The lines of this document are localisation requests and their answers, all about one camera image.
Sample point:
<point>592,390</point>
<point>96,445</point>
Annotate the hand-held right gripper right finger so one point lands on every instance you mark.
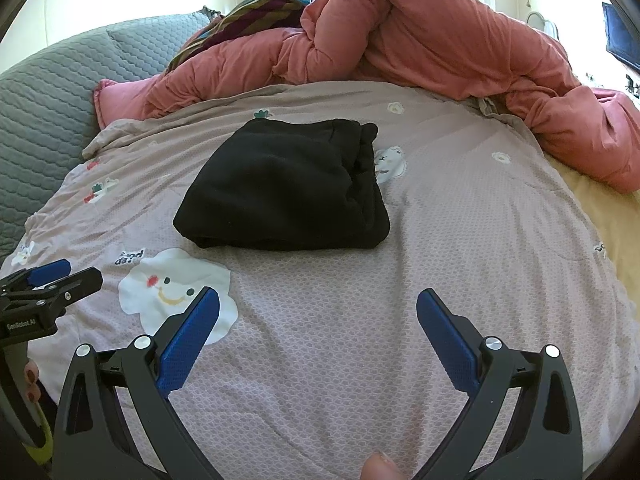
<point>445,335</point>

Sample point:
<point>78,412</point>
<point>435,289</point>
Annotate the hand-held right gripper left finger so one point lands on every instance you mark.
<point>187,340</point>

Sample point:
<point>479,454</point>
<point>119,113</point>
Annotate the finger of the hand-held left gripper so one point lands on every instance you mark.
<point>82,282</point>
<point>47,271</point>

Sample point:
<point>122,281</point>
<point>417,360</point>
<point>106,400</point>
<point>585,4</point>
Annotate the black sweater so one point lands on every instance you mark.
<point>280,195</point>

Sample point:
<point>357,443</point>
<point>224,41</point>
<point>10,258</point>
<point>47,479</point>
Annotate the person's left hand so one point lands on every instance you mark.
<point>32,382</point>

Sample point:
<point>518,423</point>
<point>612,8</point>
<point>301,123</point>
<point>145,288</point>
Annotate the person's right hand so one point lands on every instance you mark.
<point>382,467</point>

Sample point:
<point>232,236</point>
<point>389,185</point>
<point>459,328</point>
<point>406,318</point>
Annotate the pink printed blanket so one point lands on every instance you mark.
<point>400,285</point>

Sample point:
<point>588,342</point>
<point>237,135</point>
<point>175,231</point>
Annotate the green cushion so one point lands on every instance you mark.
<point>44,437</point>

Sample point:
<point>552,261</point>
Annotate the grey quilted headboard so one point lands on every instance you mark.
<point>50,125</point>

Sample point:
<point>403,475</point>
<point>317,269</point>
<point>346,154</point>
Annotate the pale yellow sheet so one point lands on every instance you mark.
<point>610,210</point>

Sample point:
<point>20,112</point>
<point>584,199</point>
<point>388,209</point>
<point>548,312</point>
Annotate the salmon pink comforter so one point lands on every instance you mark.
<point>425,25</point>

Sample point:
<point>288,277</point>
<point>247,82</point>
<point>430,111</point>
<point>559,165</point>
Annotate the striped cloth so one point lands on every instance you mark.
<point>255,12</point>

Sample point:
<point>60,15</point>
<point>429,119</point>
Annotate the dark monitor screen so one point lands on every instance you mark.
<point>622,35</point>

